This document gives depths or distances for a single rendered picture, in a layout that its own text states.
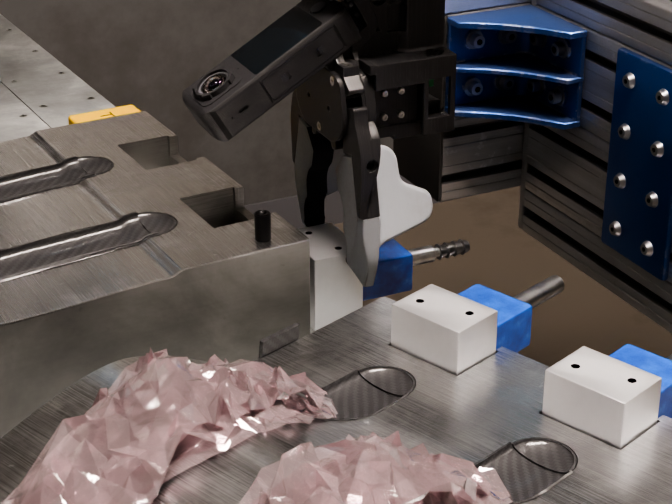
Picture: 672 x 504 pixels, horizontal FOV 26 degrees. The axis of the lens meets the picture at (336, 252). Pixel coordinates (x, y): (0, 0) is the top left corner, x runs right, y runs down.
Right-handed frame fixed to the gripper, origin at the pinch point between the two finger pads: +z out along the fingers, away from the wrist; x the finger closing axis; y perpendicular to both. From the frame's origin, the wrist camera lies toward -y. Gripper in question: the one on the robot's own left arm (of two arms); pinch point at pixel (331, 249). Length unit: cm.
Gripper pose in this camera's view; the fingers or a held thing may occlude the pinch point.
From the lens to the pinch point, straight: 98.2
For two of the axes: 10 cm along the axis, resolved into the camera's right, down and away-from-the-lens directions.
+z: 0.0, 9.0, 4.4
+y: 9.0, -1.9, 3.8
